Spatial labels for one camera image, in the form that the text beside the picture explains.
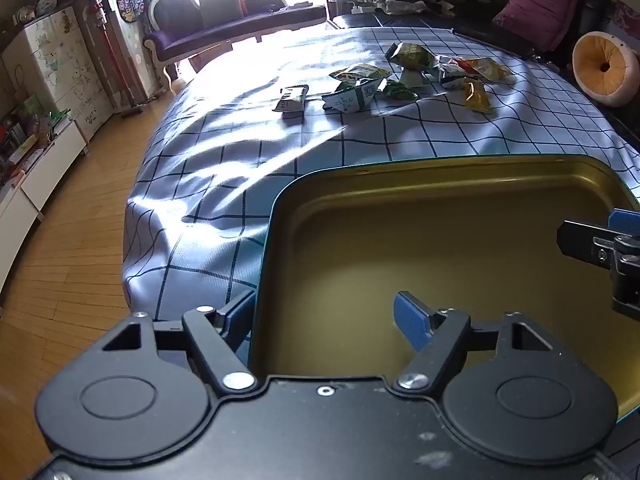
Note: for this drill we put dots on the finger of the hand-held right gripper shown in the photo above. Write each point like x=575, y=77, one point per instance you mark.
x=625, y=222
x=580, y=240

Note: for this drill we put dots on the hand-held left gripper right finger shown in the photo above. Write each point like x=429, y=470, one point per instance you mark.
x=412, y=317

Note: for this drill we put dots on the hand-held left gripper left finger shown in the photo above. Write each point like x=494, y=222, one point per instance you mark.
x=237, y=322

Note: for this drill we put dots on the teal tin box gold inside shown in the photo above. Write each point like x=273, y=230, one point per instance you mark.
x=400, y=230

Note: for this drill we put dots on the yellow white snack packet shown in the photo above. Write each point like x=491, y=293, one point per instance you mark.
x=489, y=68

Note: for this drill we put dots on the red white snack packet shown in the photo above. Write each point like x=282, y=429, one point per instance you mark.
x=452, y=78

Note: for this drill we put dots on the large white green snack packet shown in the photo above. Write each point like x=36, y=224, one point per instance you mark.
x=350, y=97

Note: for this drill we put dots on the small white green snack packet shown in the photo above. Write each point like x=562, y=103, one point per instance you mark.
x=413, y=78

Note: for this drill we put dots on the white blue checked sheet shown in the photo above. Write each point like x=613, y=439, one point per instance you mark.
x=225, y=170

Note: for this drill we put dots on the round orange white plush cushion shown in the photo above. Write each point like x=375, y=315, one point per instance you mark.
x=592, y=67

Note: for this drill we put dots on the purple patterned pillow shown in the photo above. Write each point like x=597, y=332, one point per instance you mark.
x=627, y=20

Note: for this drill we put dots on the pink pillow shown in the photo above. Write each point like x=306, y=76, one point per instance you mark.
x=540, y=7

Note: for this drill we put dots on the black leather sofa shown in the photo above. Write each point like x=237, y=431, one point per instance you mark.
x=475, y=30

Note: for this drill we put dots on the white low cabinet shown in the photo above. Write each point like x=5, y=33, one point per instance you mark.
x=45, y=170

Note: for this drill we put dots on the pile of books and toys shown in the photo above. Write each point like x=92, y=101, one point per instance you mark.
x=25, y=130

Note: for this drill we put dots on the purple chaise lounge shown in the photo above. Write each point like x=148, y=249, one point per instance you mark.
x=225, y=27

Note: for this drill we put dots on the crumpled white plastic bag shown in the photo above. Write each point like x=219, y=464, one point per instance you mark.
x=400, y=5

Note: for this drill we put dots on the red stick vacuum cleaner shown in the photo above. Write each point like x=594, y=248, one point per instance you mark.
x=107, y=55

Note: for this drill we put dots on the cartoon print cabinet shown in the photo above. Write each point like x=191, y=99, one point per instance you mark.
x=60, y=70

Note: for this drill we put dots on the grey green cushion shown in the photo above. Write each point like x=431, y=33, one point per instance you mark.
x=220, y=6

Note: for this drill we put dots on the round colourful dartboard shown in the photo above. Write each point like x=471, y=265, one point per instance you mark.
x=130, y=5

